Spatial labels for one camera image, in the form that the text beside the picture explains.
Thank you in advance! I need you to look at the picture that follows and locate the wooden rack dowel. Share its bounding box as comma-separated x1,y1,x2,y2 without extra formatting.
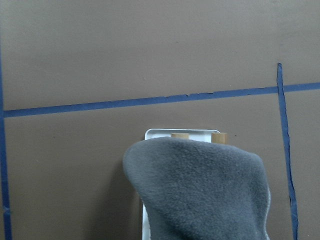
171,132,190,139
211,132,228,145

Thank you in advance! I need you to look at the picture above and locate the white towel rack base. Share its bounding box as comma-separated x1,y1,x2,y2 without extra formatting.
141,128,220,240

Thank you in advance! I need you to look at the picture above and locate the inner wooden rack dowel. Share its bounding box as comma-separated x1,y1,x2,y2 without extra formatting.
171,132,190,139

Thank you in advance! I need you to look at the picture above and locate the outer wooden rack dowel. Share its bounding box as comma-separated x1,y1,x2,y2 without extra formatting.
211,132,228,145

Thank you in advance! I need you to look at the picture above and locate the grey microfibre cloth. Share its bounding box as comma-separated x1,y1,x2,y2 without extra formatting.
123,137,271,240

